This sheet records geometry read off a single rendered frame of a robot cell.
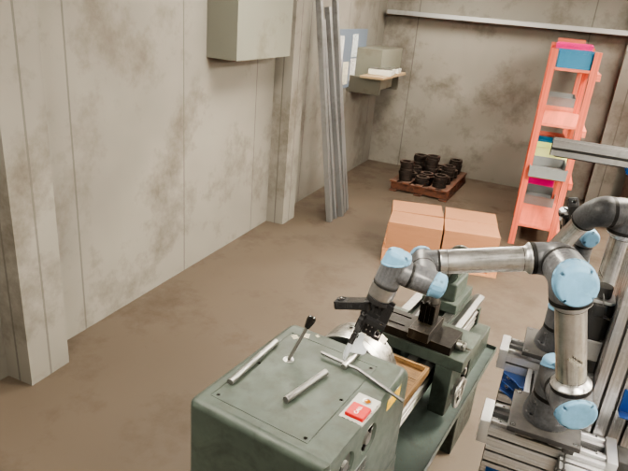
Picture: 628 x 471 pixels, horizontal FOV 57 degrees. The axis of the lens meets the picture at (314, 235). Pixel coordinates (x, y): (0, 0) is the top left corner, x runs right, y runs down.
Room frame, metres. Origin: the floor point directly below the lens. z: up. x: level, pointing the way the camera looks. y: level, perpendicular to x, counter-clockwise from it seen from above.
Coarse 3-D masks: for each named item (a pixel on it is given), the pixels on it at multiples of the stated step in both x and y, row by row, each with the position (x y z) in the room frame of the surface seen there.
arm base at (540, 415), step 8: (528, 400) 1.58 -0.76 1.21; (536, 400) 1.55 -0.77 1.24; (544, 400) 1.53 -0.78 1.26; (528, 408) 1.56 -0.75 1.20; (536, 408) 1.53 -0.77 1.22; (544, 408) 1.52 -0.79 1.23; (528, 416) 1.54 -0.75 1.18; (536, 416) 1.52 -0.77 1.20; (544, 416) 1.51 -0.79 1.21; (552, 416) 1.51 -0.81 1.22; (536, 424) 1.51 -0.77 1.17; (544, 424) 1.50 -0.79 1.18; (552, 424) 1.50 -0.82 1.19; (560, 424) 1.50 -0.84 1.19
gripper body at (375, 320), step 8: (368, 296) 1.46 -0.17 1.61; (376, 304) 1.44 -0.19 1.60; (384, 304) 1.44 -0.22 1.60; (392, 304) 1.47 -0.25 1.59; (360, 312) 1.47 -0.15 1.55; (368, 312) 1.46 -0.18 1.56; (376, 312) 1.46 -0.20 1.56; (384, 312) 1.45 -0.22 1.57; (360, 320) 1.45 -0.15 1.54; (368, 320) 1.44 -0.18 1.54; (376, 320) 1.45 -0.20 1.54; (384, 320) 1.45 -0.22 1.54; (368, 328) 1.45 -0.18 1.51; (376, 328) 1.43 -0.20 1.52; (384, 328) 1.49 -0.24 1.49; (376, 336) 1.43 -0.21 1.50
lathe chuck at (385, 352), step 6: (342, 324) 1.96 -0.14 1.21; (348, 324) 1.94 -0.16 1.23; (354, 324) 1.93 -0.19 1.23; (336, 330) 1.91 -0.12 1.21; (342, 330) 1.89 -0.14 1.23; (348, 330) 1.89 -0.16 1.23; (366, 336) 1.86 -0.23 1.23; (372, 342) 1.84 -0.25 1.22; (378, 342) 1.85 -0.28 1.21; (378, 348) 1.83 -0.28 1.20; (384, 348) 1.85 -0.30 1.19; (390, 348) 1.87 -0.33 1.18; (378, 354) 1.80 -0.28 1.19; (384, 354) 1.82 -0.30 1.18; (390, 354) 1.85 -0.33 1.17; (390, 360) 1.83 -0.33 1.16
